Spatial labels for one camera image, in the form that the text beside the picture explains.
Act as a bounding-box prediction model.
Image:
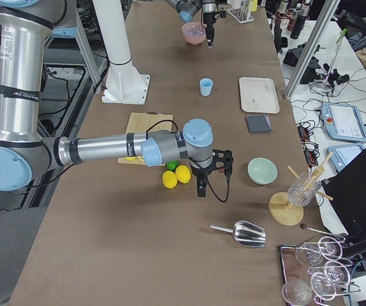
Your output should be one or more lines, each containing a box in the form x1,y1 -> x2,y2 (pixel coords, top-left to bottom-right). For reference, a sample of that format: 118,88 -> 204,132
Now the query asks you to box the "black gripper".
190,149 -> 233,198
201,2 -> 225,48

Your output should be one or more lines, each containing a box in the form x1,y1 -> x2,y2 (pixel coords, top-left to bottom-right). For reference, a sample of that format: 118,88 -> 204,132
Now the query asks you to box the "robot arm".
166,0 -> 228,48
0,1 -> 233,197

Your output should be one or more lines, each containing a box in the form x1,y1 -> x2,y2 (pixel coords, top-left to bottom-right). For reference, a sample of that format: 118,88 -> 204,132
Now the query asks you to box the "pile of clear ice cubes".
184,22 -> 205,36

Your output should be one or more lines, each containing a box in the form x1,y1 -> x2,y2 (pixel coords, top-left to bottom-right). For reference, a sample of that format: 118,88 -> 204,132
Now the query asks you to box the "light blue plastic cup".
199,78 -> 214,97

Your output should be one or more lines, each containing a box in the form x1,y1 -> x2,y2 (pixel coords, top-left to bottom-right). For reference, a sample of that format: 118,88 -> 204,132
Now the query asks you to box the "wooden cup stand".
268,152 -> 333,226

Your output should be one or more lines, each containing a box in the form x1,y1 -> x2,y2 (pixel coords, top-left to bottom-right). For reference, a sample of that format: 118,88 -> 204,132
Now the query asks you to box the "pink bowl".
181,22 -> 206,45

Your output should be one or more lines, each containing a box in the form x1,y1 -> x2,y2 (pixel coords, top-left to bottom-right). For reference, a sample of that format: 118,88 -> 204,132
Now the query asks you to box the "mint green bowl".
247,157 -> 278,185

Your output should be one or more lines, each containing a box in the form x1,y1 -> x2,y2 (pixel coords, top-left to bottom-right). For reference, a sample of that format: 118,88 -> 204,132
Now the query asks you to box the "yellow lemon upper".
175,164 -> 191,184

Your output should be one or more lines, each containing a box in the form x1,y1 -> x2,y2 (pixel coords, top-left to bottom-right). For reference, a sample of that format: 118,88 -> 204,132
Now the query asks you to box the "yellow lemon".
162,170 -> 177,189
175,164 -> 191,184

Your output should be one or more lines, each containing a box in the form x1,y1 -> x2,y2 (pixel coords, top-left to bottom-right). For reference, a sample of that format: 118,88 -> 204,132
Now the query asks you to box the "grey folded cloth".
245,113 -> 272,133

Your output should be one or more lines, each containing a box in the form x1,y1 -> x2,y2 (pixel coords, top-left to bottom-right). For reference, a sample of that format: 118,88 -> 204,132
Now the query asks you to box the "green lime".
166,161 -> 179,171

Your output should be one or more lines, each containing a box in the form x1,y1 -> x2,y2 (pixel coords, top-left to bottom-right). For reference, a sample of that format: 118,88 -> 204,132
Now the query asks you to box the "yellow lemon lower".
162,170 -> 177,189

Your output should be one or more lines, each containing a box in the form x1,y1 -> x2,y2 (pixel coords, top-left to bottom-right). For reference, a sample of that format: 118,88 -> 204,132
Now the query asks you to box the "cream rabbit tray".
238,76 -> 280,114

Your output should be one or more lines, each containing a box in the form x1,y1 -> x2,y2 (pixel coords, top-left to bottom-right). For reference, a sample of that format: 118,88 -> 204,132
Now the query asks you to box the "crystal glass on stand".
287,172 -> 321,207

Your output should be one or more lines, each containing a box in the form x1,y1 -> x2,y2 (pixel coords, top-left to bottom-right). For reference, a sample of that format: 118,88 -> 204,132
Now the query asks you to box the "wooden cutting board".
117,112 -> 173,166

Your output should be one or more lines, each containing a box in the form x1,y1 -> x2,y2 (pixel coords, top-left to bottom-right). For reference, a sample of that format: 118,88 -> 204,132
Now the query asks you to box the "blue teach pendant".
326,143 -> 365,172
321,103 -> 366,143

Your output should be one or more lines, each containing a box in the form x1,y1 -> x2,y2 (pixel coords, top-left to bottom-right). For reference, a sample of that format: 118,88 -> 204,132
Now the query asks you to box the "black laptop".
323,149 -> 366,237

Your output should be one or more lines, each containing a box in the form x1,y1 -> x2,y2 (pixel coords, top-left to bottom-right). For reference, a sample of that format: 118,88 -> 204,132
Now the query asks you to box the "wine glass rack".
278,236 -> 361,305

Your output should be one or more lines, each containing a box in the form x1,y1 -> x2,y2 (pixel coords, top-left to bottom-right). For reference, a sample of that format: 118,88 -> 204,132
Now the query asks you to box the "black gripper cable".
187,149 -> 233,203

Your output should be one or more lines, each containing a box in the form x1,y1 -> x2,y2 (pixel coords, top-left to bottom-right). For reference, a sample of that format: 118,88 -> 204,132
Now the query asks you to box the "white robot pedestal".
93,0 -> 150,105

